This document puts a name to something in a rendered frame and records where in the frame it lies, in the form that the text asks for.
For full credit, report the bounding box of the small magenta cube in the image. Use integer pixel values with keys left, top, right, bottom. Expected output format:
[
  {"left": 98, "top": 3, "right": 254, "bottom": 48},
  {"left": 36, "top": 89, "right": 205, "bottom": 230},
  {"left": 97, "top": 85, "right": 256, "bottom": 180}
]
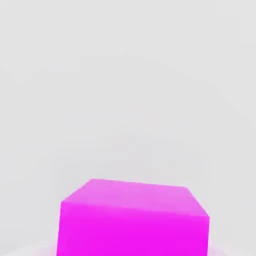
[{"left": 56, "top": 178, "right": 211, "bottom": 256}]

